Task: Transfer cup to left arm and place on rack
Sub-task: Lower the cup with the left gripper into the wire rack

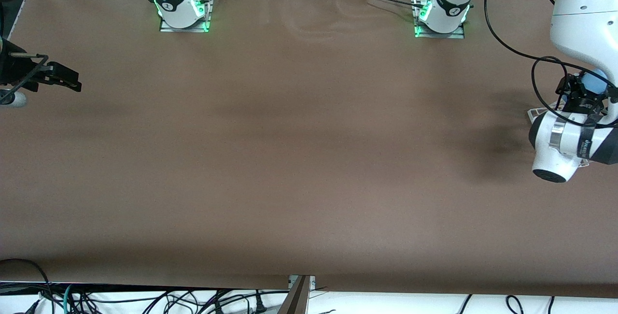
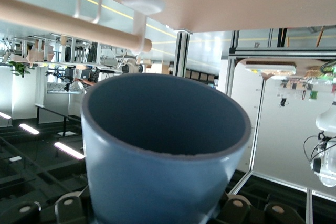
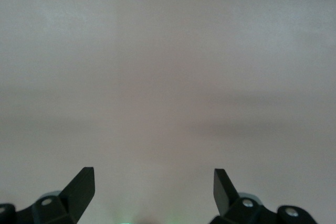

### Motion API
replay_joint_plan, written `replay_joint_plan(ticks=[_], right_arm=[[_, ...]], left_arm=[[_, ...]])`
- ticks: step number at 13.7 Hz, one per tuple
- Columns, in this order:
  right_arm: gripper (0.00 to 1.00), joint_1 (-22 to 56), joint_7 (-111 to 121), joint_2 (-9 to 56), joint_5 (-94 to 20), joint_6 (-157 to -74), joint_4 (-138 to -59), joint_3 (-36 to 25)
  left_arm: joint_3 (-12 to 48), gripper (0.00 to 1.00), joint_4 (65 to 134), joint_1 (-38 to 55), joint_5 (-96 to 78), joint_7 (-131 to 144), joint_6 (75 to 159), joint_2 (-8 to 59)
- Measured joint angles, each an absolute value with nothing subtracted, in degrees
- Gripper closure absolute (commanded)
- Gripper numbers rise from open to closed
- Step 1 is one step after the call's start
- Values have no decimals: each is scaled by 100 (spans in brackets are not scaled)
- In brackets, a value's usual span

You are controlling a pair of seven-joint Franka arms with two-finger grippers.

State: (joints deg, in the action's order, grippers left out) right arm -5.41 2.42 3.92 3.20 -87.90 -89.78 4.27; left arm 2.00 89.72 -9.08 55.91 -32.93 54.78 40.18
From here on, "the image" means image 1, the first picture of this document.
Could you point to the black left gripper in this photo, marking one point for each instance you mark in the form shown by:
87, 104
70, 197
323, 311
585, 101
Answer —
581, 107

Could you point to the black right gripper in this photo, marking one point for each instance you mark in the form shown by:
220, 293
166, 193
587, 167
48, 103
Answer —
16, 68

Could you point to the blue plastic cup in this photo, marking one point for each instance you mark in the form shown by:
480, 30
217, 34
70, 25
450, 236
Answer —
595, 81

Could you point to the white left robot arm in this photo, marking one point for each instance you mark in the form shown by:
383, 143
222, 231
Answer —
579, 24

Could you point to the brown table cover sheet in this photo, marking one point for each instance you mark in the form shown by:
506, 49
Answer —
309, 183

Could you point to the black plug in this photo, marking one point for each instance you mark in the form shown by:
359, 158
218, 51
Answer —
259, 304

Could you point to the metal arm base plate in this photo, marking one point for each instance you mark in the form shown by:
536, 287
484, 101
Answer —
454, 35
169, 29

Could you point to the small metal bracket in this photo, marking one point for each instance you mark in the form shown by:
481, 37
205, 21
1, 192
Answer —
311, 281

